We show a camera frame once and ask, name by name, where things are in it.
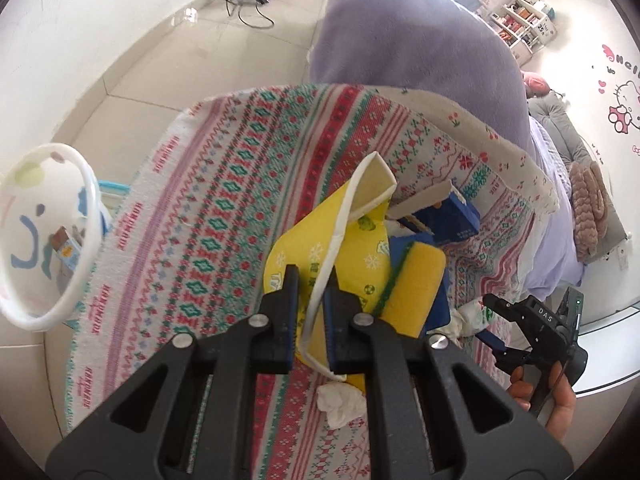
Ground yellow paper bowl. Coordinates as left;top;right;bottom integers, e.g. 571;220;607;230
262;152;397;382

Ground white plastic milk bottle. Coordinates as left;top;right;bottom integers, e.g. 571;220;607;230
442;298;496;339

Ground white cartoon trash bin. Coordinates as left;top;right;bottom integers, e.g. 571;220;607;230
1;143;111;332

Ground person's right hand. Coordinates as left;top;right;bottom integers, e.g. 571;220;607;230
506;362;576;442

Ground crumpled white tissue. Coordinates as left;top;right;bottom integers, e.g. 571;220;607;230
317;382;367;430

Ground yellow sponge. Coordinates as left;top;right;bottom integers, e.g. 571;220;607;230
372;237;446;338

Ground blue cardboard box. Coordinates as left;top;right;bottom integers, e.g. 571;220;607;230
387;180;480;246

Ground brown fluffy cushion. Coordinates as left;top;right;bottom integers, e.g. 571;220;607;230
568;162;608;262

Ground grey pillow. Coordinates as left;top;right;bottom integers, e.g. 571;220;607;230
527;92;593;167

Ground small carton in bin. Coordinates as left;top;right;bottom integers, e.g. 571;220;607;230
50;226;81;272

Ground patterned red green tablecloth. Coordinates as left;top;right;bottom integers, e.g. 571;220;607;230
63;81;561;480

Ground pink plush toy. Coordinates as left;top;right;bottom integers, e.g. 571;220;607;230
522;72;551;99

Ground white bookshelf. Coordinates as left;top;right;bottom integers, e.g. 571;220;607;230
487;0;556;66

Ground purple bed duvet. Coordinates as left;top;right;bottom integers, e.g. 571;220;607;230
309;0;585;299

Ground Hello Kitty wall sticker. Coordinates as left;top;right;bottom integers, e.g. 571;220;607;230
596;44;639;138

